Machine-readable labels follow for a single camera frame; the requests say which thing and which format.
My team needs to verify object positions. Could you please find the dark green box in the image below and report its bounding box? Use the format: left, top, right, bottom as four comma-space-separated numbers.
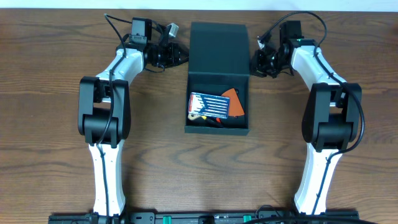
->
185, 22, 250, 136

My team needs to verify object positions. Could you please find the orange scraper wooden handle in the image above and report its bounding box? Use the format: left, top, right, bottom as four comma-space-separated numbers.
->
187, 88, 246, 122

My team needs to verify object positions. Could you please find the blue precision screwdriver set case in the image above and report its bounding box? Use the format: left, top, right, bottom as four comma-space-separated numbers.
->
187, 92, 230, 119

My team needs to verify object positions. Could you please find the black yellow screwdriver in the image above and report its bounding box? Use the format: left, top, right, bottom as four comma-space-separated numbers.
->
201, 116, 224, 128

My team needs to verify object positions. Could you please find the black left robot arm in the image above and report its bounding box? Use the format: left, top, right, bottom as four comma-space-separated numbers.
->
78, 17, 188, 223

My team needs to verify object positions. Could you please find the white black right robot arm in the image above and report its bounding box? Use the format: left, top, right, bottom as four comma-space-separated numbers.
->
251, 21, 365, 215

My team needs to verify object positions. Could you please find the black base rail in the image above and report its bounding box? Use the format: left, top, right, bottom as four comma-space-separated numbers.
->
48, 210, 360, 224

